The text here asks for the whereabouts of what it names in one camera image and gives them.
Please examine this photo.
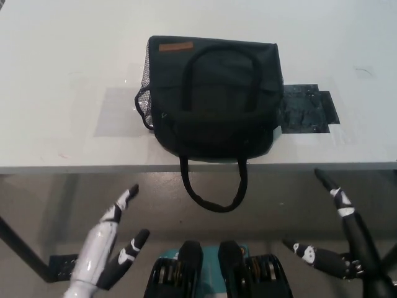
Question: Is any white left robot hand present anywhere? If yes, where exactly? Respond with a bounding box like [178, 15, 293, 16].
[70, 184, 151, 292]

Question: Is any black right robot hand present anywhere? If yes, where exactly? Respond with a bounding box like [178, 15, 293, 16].
[282, 168, 394, 281]

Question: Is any black soft travel bag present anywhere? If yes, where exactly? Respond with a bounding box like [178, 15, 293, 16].
[134, 35, 285, 215]

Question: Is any black teal robot torso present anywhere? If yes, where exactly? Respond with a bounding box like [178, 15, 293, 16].
[142, 240, 293, 298]

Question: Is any black table leg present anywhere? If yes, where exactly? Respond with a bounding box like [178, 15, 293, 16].
[0, 213, 53, 282]

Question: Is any grey translucent tape patch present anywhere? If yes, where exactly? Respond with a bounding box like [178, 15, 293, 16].
[93, 87, 156, 138]

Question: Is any large black tape patch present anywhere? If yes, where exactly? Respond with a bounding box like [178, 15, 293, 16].
[280, 83, 330, 135]

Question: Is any clear plastic film piece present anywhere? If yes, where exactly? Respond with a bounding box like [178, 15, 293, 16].
[123, 63, 150, 88]

